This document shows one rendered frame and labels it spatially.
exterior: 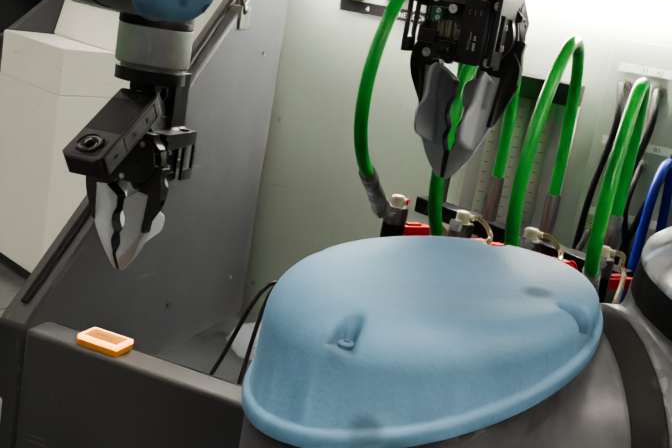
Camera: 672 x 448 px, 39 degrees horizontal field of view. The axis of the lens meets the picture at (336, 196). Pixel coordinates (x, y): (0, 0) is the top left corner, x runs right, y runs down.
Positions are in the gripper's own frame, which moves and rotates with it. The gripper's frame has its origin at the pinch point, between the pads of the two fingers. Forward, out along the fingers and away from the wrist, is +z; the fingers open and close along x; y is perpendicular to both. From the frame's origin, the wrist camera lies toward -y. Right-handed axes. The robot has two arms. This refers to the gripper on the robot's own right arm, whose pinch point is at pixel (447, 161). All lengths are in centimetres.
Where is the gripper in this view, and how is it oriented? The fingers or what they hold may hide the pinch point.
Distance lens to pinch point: 78.4
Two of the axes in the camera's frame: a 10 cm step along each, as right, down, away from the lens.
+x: 9.1, 2.3, -3.4
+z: -1.7, 9.6, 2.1
